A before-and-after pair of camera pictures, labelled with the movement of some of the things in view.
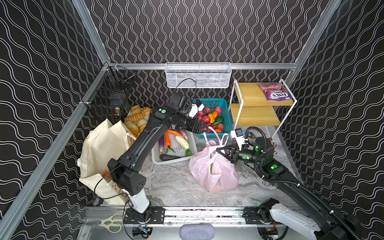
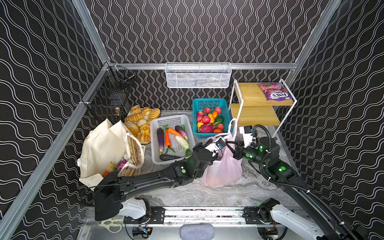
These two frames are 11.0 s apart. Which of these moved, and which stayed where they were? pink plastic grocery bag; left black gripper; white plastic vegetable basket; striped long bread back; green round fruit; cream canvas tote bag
Moved: pink plastic grocery bag; left black gripper
Stayed: green round fruit; white plastic vegetable basket; cream canvas tote bag; striped long bread back
